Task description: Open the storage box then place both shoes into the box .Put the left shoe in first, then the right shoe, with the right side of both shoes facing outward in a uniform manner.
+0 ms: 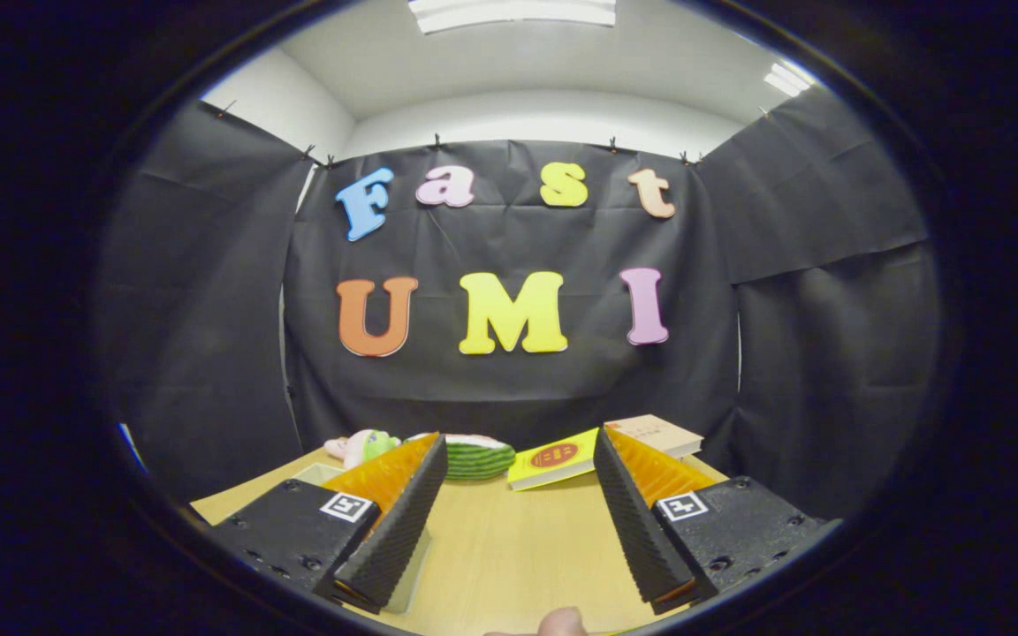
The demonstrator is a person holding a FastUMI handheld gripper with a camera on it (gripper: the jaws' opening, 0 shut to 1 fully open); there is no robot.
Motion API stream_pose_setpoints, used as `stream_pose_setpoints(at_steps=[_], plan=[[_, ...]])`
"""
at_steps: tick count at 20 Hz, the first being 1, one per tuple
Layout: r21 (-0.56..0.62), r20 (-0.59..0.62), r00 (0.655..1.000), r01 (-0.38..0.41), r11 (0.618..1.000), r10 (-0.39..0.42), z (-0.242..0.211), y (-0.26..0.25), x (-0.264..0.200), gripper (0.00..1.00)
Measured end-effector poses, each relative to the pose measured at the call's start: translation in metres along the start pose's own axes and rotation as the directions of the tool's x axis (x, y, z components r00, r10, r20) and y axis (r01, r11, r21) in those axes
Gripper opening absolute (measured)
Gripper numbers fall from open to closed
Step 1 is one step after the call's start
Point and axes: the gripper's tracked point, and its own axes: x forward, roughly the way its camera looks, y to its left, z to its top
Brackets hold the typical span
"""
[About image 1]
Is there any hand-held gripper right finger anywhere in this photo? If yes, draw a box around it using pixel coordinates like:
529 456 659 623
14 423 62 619
593 429 832 617

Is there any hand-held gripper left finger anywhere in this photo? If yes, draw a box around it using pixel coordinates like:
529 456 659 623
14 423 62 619
206 433 450 617

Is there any pale green fabric storage box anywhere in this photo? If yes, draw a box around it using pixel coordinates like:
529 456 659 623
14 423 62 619
291 462 435 616

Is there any pink and green plush toy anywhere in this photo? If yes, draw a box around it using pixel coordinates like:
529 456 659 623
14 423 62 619
323 428 402 471

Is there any beige book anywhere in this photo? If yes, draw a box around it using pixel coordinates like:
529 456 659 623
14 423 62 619
604 413 704 460

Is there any green striped watermelon plush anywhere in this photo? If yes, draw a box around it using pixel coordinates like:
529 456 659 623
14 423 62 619
403 433 517 481

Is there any yellow book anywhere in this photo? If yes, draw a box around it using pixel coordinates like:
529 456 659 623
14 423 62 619
506 428 603 492

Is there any small ceiling light panel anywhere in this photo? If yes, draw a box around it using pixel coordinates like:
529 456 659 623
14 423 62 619
763 62 815 98

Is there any long ceiling light panel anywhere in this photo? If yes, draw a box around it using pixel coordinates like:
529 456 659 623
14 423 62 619
409 0 618 34

